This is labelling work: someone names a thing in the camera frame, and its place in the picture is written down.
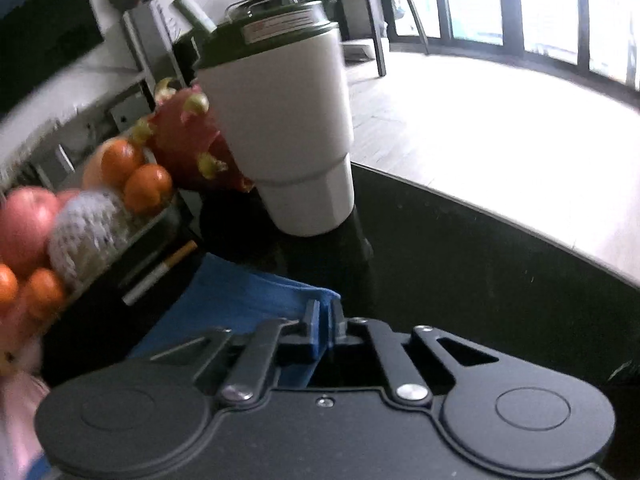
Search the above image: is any red apple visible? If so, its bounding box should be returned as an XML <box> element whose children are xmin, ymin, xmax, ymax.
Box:
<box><xmin>0</xmin><ymin>186</ymin><xmax>61</xmax><ymax>281</ymax></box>

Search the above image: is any pink printed blanket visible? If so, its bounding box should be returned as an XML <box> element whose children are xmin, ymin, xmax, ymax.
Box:
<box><xmin>0</xmin><ymin>330</ymin><xmax>53</xmax><ymax>480</ymax></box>

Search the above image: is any black television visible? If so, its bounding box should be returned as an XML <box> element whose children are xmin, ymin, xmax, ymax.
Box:
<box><xmin>0</xmin><ymin>0</ymin><xmax>106</xmax><ymax>116</ymax></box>

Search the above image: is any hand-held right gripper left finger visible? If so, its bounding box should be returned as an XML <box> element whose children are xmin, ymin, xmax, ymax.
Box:
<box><xmin>150</xmin><ymin>300</ymin><xmax>322</xmax><ymax>406</ymax></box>

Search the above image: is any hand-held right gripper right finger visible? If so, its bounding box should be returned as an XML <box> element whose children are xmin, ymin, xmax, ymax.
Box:
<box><xmin>330</xmin><ymin>302</ymin><xmax>501</xmax><ymax>405</ymax></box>

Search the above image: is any fruit in white foam net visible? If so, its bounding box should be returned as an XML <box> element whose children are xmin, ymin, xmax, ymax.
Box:
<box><xmin>47</xmin><ymin>191</ymin><xmax>133</xmax><ymax>291</ymax></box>

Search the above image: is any metal fruit tray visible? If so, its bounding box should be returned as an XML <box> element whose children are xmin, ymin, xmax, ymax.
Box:
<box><xmin>30</xmin><ymin>195</ymin><xmax>201</xmax><ymax>336</ymax></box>

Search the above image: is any red dragon fruit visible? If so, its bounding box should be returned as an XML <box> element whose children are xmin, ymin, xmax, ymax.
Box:
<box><xmin>131</xmin><ymin>79</ymin><xmax>257</xmax><ymax>195</ymax></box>

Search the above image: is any dark side table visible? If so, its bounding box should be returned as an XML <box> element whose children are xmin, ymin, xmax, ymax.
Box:
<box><xmin>315</xmin><ymin>0</ymin><xmax>431</xmax><ymax>78</ymax></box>

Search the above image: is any pale peach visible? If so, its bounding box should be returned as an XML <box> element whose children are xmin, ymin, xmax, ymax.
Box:
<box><xmin>82</xmin><ymin>152</ymin><xmax>108</xmax><ymax>191</ymax></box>

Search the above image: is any white tumbler with green lid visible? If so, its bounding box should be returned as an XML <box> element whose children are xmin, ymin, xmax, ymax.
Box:
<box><xmin>192</xmin><ymin>0</ymin><xmax>357</xmax><ymax>237</ymax></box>

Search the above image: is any cigarette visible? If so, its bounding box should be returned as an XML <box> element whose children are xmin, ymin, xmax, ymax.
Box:
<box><xmin>121</xmin><ymin>240</ymin><xmax>199</xmax><ymax>307</ymax></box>

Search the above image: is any grey and blue sweatshirt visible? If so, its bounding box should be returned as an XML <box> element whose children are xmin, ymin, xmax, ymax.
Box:
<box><xmin>127</xmin><ymin>252</ymin><xmax>343</xmax><ymax>391</ymax></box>

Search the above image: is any small orange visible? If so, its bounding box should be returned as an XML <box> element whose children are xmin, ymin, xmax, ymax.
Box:
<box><xmin>22</xmin><ymin>267</ymin><xmax>68</xmax><ymax>321</ymax></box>
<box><xmin>124</xmin><ymin>164</ymin><xmax>174</xmax><ymax>216</ymax></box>
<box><xmin>101</xmin><ymin>140</ymin><xmax>146</xmax><ymax>188</ymax></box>
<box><xmin>0</xmin><ymin>264</ymin><xmax>20</xmax><ymax>318</ymax></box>

